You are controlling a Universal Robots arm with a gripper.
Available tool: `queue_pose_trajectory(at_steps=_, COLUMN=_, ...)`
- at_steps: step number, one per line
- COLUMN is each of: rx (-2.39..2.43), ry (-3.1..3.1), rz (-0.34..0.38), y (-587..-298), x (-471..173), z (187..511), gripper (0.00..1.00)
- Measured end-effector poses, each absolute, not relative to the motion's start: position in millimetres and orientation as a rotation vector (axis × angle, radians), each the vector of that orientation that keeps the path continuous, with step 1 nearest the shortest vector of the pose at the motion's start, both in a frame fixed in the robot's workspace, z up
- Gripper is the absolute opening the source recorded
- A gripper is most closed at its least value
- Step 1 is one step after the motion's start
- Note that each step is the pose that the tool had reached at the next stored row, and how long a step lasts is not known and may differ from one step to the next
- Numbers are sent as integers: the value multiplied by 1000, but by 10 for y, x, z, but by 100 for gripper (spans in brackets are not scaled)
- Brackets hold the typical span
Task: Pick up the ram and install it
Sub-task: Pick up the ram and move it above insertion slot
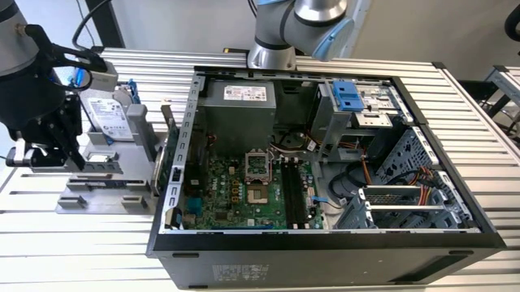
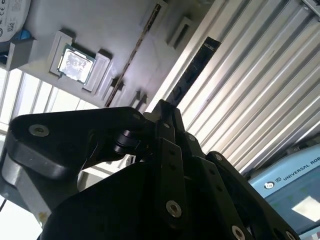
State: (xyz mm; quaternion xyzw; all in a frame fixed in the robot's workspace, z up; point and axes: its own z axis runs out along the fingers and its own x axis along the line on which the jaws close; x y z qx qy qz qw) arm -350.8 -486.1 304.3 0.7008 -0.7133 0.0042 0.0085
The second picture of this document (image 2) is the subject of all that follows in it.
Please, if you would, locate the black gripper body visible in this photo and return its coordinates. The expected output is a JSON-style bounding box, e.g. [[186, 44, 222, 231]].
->
[[37, 162, 221, 240]]

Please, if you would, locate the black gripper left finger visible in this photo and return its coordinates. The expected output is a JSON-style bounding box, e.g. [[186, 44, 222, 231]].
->
[[4, 99, 188, 227]]

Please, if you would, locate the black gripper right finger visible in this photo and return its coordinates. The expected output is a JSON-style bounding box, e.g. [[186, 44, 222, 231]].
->
[[172, 104, 300, 240]]

